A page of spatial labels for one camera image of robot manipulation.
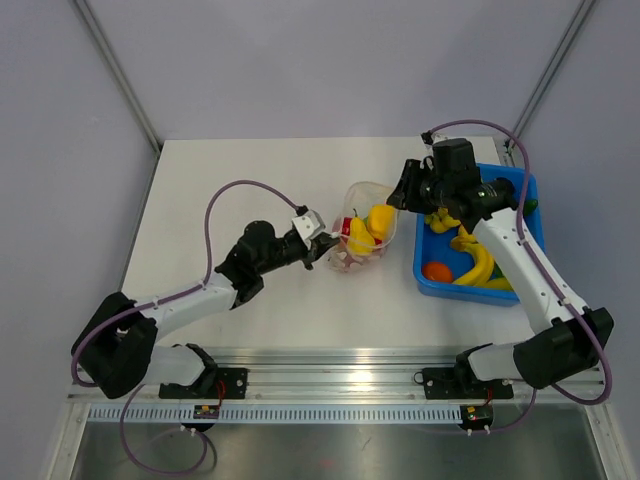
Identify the yellow green carambola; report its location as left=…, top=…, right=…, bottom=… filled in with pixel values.
left=483, top=277, right=513, bottom=292

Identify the small yellow banana bunch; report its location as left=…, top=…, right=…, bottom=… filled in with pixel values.
left=424, top=208, right=461, bottom=234

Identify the right aluminium frame post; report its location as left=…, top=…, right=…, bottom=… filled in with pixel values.
left=513, top=0, right=600, bottom=139

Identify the left small circuit board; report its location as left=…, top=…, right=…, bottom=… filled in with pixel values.
left=193, top=405, right=220, bottom=420

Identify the small circuit board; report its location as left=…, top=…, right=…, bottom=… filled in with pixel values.
left=460, top=404, right=494, bottom=430
left=193, top=405, right=220, bottom=420

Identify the aluminium rail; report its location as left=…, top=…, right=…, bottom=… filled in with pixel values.
left=67, top=348, right=611, bottom=405

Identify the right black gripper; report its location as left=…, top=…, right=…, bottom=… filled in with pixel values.
left=386, top=160, right=452, bottom=215

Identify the left aluminium frame post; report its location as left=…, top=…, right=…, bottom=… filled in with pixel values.
left=67, top=0, right=162, bottom=154

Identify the green cucumber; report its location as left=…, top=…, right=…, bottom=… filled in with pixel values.
left=523, top=199, right=538, bottom=215

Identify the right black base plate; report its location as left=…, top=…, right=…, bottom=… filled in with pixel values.
left=412, top=367, right=514, bottom=401

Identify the blue plastic bin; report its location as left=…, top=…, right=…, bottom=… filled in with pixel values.
left=413, top=164, right=546, bottom=307

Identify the yellow bell pepper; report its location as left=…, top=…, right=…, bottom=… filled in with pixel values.
left=366, top=204, right=396, bottom=241

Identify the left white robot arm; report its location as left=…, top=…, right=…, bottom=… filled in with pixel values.
left=71, top=221, right=339, bottom=399

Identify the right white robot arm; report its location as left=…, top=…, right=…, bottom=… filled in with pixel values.
left=387, top=138, right=614, bottom=402

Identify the right small circuit board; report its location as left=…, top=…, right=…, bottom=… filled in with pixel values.
left=460, top=404, right=494, bottom=430

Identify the red apple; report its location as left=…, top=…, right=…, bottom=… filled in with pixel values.
left=340, top=217, right=353, bottom=238

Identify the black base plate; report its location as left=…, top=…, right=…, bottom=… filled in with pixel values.
left=412, top=367, right=514, bottom=401
left=158, top=367, right=249, bottom=400

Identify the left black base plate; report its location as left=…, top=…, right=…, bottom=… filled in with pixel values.
left=158, top=367, right=249, bottom=400

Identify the orange persimmon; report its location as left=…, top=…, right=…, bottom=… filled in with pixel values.
left=421, top=261, right=454, bottom=283

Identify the yellow banana bunch front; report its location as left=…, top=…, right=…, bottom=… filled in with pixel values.
left=450, top=226, right=495, bottom=287

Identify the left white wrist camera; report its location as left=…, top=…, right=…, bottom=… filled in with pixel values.
left=292, top=209, right=326, bottom=247

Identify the white slotted cable duct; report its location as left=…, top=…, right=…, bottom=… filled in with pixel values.
left=88, top=403, right=462, bottom=425

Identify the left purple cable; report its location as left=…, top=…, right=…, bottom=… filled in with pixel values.
left=70, top=179, right=307, bottom=473

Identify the aluminium frame post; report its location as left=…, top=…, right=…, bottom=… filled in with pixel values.
left=67, top=0, right=162, bottom=154
left=513, top=0, right=600, bottom=139

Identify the clear zip top bag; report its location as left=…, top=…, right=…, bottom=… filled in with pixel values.
left=328, top=181, right=399, bottom=273

